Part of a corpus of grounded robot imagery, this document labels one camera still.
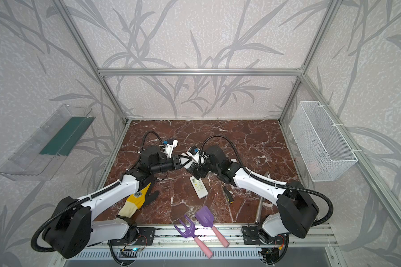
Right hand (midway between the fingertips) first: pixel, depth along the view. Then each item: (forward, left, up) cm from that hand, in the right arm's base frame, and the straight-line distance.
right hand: (193, 157), depth 80 cm
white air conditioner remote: (-9, -3, -16) cm, 18 cm away
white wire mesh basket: (-8, -52, +17) cm, 55 cm away
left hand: (-2, 0, +3) cm, 4 cm away
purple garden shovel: (-23, -5, -16) cm, 29 cm away
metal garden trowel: (-17, -34, -17) cm, 42 cm away
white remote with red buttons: (-3, +3, +3) cm, 5 cm away
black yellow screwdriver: (-13, -18, -17) cm, 28 cm away
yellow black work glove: (-16, +28, -15) cm, 35 cm away
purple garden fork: (-29, +1, -17) cm, 34 cm away
